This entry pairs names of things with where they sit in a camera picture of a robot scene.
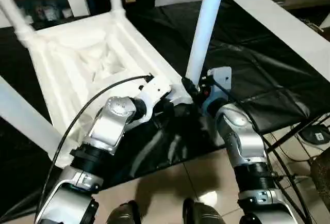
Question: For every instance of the small white cup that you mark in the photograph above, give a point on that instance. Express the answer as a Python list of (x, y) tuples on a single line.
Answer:
[(66, 13), (50, 15)]

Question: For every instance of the black stand bar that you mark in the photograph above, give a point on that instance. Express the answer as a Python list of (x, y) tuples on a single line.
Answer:
[(291, 137)]

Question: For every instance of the white flat panel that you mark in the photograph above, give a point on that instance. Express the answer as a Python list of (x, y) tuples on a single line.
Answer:
[(278, 25)]

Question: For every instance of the brown woven basket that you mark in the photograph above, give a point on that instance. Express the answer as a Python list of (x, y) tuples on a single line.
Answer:
[(322, 180)]

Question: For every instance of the black right robot foot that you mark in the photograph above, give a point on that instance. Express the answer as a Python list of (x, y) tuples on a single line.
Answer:
[(202, 212)]

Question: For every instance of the black robot foot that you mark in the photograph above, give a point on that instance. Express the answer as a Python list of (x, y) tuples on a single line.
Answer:
[(126, 213), (202, 212)]

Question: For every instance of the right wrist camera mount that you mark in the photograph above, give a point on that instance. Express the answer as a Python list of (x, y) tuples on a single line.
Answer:
[(221, 77)]

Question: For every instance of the grey power adapter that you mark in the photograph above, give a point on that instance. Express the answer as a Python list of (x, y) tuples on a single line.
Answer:
[(317, 136)]

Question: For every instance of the black work mat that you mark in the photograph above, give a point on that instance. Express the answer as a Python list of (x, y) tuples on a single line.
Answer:
[(257, 79)]

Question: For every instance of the black left robot foot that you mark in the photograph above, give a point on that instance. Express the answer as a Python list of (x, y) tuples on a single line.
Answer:
[(126, 213)]

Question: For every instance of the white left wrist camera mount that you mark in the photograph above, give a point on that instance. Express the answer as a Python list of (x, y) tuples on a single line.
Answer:
[(157, 87)]

